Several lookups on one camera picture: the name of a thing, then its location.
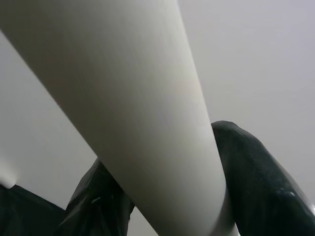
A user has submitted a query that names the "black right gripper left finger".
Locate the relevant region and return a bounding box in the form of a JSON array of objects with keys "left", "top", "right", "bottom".
[{"left": 53, "top": 157, "right": 136, "bottom": 236}]

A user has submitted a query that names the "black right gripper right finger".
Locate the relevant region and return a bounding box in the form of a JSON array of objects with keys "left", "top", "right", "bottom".
[{"left": 211, "top": 120, "right": 315, "bottom": 236}]

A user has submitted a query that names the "white plastic table leg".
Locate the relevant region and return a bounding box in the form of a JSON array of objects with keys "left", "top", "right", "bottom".
[{"left": 0, "top": 0, "right": 237, "bottom": 236}]

